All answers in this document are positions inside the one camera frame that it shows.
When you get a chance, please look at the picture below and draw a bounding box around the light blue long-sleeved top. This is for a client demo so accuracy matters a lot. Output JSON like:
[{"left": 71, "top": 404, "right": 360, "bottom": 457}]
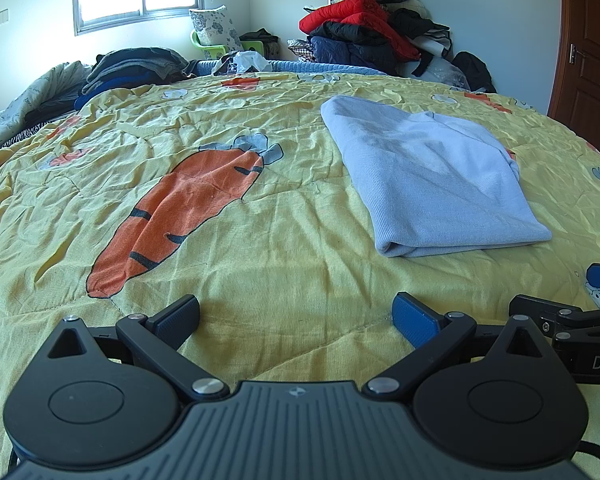
[{"left": 320, "top": 95, "right": 553, "bottom": 259}]

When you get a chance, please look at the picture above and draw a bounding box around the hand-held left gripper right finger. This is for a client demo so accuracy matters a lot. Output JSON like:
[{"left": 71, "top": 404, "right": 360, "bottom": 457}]
[{"left": 362, "top": 291, "right": 562, "bottom": 404}]

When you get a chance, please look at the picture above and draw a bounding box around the houndstooth cloth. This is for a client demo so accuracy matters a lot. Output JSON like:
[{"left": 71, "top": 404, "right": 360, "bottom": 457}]
[{"left": 287, "top": 40, "right": 316, "bottom": 63}]

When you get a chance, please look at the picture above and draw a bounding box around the stack of dark folded clothes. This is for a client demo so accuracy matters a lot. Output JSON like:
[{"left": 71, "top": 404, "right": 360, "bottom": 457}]
[{"left": 75, "top": 47, "right": 196, "bottom": 111}]

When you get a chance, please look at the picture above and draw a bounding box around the green plastic chair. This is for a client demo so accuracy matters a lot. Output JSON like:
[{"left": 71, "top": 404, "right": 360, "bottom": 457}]
[{"left": 190, "top": 30, "right": 266, "bottom": 61}]

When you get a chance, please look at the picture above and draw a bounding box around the brown wooden door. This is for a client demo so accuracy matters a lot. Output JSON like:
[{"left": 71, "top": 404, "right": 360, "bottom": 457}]
[{"left": 547, "top": 0, "right": 600, "bottom": 136}]

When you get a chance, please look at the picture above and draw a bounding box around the red padded jacket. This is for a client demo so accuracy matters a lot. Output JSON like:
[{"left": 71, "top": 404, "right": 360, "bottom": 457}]
[{"left": 300, "top": 0, "right": 421, "bottom": 61}]

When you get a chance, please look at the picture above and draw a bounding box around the black bag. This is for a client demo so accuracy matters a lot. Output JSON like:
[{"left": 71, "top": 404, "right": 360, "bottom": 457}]
[{"left": 452, "top": 51, "right": 498, "bottom": 93}]

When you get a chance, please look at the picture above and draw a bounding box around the white plastic bag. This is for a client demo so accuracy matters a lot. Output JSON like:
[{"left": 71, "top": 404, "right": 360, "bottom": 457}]
[{"left": 232, "top": 51, "right": 273, "bottom": 75}]

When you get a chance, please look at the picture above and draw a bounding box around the yellow carrot print blanket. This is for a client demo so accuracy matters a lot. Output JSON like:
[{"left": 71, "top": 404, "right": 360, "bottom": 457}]
[{"left": 0, "top": 71, "right": 600, "bottom": 461}]

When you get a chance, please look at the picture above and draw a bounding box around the window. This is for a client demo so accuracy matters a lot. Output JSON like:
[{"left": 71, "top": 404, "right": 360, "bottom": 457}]
[{"left": 72, "top": 0, "right": 203, "bottom": 36}]

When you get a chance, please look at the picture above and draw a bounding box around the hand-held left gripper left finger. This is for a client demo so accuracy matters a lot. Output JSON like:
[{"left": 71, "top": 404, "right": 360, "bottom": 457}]
[{"left": 32, "top": 294, "right": 230, "bottom": 404}]

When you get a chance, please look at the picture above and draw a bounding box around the dark green bag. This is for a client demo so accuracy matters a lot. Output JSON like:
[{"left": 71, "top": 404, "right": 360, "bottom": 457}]
[{"left": 240, "top": 29, "right": 281, "bottom": 61}]

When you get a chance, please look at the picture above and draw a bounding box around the pale floral quilt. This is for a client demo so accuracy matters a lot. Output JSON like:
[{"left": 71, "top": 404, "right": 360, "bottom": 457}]
[{"left": 0, "top": 61, "right": 96, "bottom": 158}]

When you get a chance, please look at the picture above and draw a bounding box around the navy padded jacket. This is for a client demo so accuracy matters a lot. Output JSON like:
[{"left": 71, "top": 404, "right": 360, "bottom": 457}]
[{"left": 310, "top": 35, "right": 401, "bottom": 68}]

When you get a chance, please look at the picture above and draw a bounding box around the floral pillow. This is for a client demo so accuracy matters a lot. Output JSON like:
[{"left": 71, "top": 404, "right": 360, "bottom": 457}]
[{"left": 188, "top": 5, "right": 243, "bottom": 48}]

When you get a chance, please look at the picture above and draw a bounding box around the black white striped cloth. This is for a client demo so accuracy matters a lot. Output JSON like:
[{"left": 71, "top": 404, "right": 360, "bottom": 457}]
[{"left": 0, "top": 115, "right": 81, "bottom": 148}]

